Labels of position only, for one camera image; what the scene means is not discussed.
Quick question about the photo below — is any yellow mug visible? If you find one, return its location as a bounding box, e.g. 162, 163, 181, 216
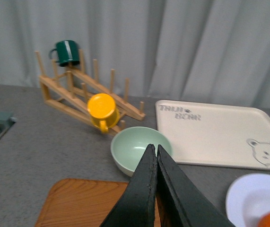
87, 93, 120, 133

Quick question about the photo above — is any light green bowl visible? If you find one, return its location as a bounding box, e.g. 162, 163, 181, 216
111, 126, 173, 177

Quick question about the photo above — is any dark green mug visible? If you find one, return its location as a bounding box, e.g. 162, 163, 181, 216
49, 40, 80, 67

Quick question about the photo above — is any wooden dish rack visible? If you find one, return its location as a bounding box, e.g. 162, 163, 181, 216
35, 49, 145, 135

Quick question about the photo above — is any white round plate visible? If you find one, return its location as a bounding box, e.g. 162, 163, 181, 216
226, 174, 270, 227

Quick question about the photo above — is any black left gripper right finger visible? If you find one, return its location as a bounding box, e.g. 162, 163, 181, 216
157, 145, 234, 227

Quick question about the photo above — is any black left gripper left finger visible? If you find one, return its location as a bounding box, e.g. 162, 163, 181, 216
101, 144, 158, 227

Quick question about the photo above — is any beige bear tray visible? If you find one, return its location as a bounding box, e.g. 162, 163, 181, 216
156, 100, 270, 170

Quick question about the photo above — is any wooden cutting board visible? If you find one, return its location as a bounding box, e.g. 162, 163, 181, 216
35, 178, 161, 227

